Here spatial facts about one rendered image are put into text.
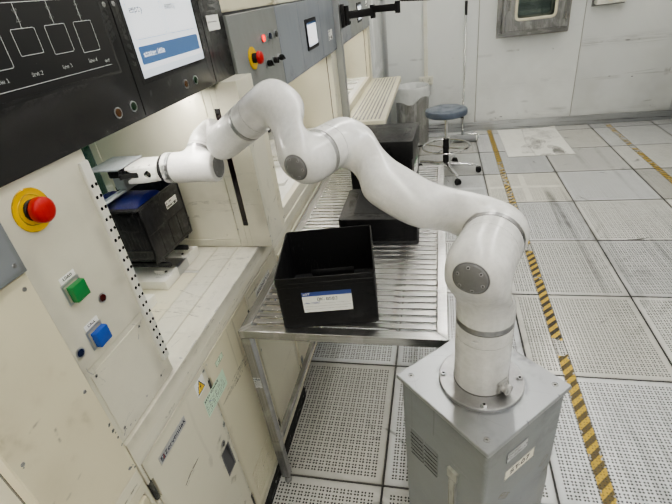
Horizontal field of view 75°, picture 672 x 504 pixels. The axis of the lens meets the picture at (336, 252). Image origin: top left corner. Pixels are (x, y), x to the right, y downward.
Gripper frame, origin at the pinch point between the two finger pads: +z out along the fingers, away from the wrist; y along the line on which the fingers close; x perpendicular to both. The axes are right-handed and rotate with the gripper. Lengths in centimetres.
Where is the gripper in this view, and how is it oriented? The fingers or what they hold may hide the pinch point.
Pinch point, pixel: (118, 170)
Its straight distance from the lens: 142.7
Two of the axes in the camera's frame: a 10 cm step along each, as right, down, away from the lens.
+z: -9.7, -0.1, 2.3
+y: 2.0, -5.2, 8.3
